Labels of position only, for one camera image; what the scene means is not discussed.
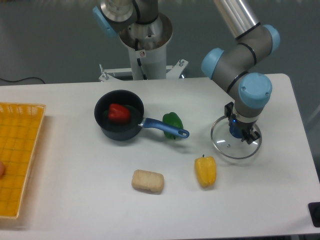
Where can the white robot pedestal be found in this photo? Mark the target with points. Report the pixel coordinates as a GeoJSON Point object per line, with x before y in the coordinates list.
{"type": "Point", "coordinates": [147, 51]}

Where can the dark blue saucepan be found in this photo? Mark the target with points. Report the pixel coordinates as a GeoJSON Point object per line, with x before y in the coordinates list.
{"type": "Point", "coordinates": [137, 122]}

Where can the beige bread roll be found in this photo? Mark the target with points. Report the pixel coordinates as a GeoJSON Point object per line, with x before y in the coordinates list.
{"type": "Point", "coordinates": [148, 181]}

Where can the yellow woven basket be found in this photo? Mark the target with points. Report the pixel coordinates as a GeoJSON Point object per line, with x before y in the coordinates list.
{"type": "Point", "coordinates": [20, 126]}

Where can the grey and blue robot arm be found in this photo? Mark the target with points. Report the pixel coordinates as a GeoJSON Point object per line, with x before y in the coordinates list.
{"type": "Point", "coordinates": [228, 69]}

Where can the yellow bell pepper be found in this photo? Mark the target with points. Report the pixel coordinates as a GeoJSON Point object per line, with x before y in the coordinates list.
{"type": "Point", "coordinates": [205, 170]}

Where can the glass pot lid blue knob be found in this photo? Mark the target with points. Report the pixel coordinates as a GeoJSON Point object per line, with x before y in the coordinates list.
{"type": "Point", "coordinates": [230, 146]}

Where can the green bell pepper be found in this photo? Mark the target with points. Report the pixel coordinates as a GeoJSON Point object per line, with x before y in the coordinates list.
{"type": "Point", "coordinates": [174, 120]}

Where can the red bell pepper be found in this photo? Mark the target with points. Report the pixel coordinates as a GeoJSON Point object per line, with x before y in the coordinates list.
{"type": "Point", "coordinates": [118, 114]}

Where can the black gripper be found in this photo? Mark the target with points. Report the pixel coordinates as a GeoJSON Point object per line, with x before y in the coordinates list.
{"type": "Point", "coordinates": [241, 126]}

